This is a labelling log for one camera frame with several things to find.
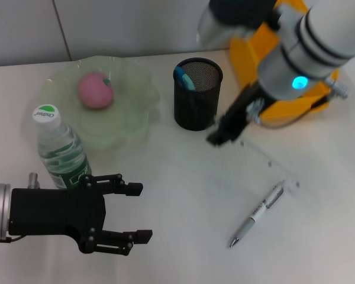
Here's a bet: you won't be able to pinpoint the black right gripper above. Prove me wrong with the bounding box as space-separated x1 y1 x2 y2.
206 84 267 147

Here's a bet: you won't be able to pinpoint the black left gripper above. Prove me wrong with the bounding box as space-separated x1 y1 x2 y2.
8 173 153 256

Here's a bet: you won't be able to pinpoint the transparent plastic ruler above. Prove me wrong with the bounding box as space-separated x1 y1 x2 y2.
239 140 302 198

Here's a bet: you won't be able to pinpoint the blue scissors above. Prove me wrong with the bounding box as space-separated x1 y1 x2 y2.
174 66 198 91

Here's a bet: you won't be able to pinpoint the silver ballpoint pen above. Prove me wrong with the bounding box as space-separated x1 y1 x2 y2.
228 180 285 249

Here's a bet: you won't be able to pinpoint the clear water bottle green label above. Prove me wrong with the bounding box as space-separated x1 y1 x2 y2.
32 104 93 190

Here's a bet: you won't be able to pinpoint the pink peach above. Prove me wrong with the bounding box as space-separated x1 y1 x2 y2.
78 72 115 111

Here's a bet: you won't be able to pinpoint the black mesh pen holder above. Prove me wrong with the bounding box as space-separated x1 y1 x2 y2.
173 57 223 131

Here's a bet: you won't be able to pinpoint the pale green fruit plate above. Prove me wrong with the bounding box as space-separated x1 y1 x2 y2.
37 56 162 151

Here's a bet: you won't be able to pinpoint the yellow plastic bin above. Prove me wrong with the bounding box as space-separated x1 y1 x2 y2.
229 0 341 128

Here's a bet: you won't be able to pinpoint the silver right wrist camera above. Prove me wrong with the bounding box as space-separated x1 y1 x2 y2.
196 0 280 48

